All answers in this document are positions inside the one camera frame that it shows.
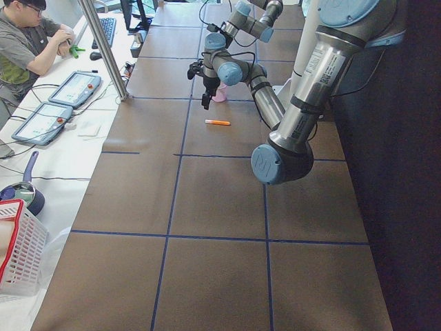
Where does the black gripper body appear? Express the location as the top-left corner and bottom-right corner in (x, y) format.
(203, 76), (219, 95)

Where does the orange highlighter pen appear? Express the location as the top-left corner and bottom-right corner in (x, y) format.
(205, 119), (231, 126)

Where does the pink mesh pen holder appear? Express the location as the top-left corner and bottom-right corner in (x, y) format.
(212, 82), (227, 103)

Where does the black keyboard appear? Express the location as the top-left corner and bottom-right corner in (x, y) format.
(99, 17), (116, 48)

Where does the black computer mouse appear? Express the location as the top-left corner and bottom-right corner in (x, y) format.
(90, 52), (102, 61)

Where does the far teach pendant tablet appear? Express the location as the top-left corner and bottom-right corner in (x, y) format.
(48, 71), (101, 109)

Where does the teach pendant tablet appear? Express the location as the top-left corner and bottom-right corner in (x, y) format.
(48, 71), (101, 109)
(11, 102), (73, 146)

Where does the green plastic tool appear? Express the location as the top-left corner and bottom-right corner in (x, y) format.
(69, 45), (85, 59)

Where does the near teach pendant tablet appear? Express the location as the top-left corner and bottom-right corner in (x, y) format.
(11, 102), (73, 146)

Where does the seated person in grey shirt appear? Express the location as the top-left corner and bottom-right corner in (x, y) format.
(1, 1), (75, 102)

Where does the blue saucepan with lid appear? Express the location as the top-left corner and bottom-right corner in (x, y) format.
(1, 151), (45, 216)

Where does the white plastic basket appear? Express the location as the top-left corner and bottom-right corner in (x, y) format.
(1, 199), (48, 297)

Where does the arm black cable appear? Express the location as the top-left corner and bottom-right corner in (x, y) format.
(198, 0), (259, 48)
(201, 50), (258, 75)

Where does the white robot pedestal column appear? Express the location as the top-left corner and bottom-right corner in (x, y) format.
(277, 0), (321, 106)

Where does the aluminium frame post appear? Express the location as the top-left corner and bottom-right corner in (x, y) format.
(78, 0), (128, 101)

